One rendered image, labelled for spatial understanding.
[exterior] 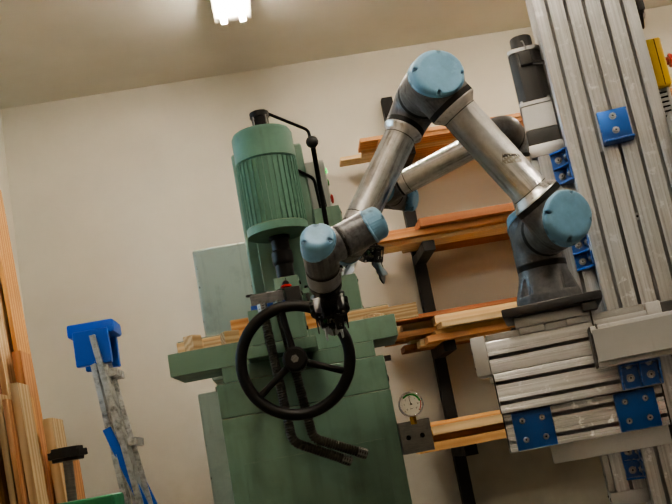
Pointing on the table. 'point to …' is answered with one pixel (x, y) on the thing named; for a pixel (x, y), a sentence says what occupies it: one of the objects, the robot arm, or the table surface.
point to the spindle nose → (282, 255)
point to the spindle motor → (269, 182)
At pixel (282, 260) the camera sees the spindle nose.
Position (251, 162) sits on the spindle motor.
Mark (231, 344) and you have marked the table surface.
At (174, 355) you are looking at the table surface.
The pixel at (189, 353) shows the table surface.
